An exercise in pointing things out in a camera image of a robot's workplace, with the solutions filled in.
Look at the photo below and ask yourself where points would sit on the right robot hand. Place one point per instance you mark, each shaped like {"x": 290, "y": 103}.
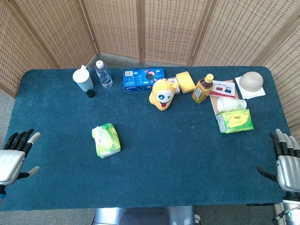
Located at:
{"x": 287, "y": 168}

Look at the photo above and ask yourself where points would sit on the white paper cup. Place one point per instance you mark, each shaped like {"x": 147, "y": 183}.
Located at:
{"x": 230, "y": 104}

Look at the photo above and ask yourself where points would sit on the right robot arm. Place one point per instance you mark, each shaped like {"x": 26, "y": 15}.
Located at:
{"x": 290, "y": 207}

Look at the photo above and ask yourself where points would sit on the green soft tissue pack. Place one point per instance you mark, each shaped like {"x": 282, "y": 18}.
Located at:
{"x": 106, "y": 140}

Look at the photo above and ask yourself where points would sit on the pale blue cup with lid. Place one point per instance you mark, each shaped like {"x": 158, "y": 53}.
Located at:
{"x": 83, "y": 79}

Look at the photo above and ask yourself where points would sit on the blue cookie box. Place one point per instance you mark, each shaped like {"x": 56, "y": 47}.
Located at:
{"x": 140, "y": 80}

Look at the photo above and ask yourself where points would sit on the beige upturned bowl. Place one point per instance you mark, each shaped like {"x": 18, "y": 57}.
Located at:
{"x": 252, "y": 81}

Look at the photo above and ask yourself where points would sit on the white paper napkins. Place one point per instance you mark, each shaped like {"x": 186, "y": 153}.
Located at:
{"x": 253, "y": 94}

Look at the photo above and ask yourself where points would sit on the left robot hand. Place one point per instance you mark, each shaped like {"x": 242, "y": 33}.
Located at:
{"x": 10, "y": 159}

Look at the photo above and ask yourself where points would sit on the yellow tea bottle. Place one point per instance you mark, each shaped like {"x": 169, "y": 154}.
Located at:
{"x": 201, "y": 90}

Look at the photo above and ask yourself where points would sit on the green tissue box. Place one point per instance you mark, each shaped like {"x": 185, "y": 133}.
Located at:
{"x": 235, "y": 121}

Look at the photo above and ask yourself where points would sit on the clear water bottle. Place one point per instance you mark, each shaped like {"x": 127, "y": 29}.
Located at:
{"x": 103, "y": 75}

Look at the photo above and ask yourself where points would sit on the yellow plush toy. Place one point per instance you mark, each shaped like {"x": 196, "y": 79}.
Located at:
{"x": 162, "y": 95}

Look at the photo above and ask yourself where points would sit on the red white card box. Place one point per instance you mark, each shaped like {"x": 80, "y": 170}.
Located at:
{"x": 222, "y": 89}

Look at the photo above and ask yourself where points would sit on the small pink snack packet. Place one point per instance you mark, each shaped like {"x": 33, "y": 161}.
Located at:
{"x": 174, "y": 82}

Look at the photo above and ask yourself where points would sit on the yellow sponge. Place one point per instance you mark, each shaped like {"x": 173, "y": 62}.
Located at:
{"x": 185, "y": 82}

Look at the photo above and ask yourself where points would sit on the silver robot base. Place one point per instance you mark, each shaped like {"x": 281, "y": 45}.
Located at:
{"x": 145, "y": 215}

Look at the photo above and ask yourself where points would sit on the black bottle cap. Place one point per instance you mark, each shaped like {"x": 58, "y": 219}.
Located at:
{"x": 90, "y": 93}

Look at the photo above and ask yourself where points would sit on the brown spiral notebook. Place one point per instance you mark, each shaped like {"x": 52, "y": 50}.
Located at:
{"x": 216, "y": 103}

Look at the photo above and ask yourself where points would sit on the teal table cloth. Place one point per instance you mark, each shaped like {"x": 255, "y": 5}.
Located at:
{"x": 145, "y": 145}

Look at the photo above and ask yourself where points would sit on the woven folding screen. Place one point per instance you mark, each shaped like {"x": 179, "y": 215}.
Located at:
{"x": 150, "y": 30}

